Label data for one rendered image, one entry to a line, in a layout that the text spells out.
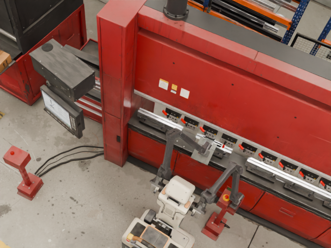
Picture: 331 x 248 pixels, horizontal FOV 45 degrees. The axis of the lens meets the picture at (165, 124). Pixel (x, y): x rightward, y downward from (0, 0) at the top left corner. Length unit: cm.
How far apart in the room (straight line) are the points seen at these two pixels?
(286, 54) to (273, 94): 33
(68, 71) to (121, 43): 47
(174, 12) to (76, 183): 255
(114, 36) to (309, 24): 463
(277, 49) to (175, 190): 138
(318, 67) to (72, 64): 187
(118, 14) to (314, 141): 189
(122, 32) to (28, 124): 259
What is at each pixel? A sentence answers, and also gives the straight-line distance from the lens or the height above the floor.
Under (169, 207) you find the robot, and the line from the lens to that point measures 349.
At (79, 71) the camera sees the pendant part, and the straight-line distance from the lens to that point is 324.
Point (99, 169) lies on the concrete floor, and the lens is 493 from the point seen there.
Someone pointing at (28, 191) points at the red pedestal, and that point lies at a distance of 478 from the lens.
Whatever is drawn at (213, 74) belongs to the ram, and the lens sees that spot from 329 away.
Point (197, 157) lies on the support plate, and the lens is 394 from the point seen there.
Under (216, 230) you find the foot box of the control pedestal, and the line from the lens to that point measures 463.
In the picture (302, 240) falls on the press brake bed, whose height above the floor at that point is 5.
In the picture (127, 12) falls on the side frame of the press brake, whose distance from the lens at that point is 318.
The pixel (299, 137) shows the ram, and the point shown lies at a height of 166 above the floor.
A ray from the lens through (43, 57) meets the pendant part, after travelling 336.
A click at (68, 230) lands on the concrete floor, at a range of 467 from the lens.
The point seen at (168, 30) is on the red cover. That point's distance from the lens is 314.
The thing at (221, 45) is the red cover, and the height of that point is 230.
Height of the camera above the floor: 440
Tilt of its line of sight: 56 degrees down
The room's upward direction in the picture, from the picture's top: 11 degrees clockwise
